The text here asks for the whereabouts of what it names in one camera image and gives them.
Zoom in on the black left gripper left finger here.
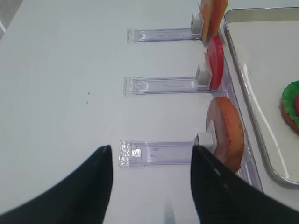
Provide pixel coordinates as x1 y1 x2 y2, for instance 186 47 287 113
0 145 113 224

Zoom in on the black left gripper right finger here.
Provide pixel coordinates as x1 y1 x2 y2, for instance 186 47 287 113
191 146 299 224

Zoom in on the grey pusher block bread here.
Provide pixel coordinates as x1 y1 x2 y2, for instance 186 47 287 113
194 120 217 154

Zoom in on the bread slice on left rack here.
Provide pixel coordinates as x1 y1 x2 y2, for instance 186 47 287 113
206 97 245 173

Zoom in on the bread slice under lettuce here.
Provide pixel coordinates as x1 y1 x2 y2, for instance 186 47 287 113
281 103 299 133

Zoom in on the grey pusher block tomato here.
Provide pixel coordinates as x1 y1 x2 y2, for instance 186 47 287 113
196 63 212 88

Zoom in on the green lettuce leaf on tray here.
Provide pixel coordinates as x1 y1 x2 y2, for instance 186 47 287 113
281 80 299 126

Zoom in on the red tomato slice upright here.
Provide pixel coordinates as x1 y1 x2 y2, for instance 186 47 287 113
206 36 224 90

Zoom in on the orange cheese slice inner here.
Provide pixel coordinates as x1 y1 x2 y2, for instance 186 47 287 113
209 0 228 38

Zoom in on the orange cheese slice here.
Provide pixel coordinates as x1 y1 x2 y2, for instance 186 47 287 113
199 0 213 43
209 0 228 38

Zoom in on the orange cheese slice outer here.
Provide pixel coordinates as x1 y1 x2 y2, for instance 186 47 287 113
199 0 213 43

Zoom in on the metal baking tray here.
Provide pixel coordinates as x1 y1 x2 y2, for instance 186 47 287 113
224 7 299 186

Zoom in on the clear pusher rail near bread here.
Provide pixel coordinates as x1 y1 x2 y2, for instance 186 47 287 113
118 141 193 168

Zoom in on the clear pusher rail near tomato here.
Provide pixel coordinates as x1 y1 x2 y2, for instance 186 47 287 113
123 77 217 97

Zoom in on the clear pusher rail near cheese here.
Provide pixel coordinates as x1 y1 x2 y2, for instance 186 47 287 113
127 28 202 43

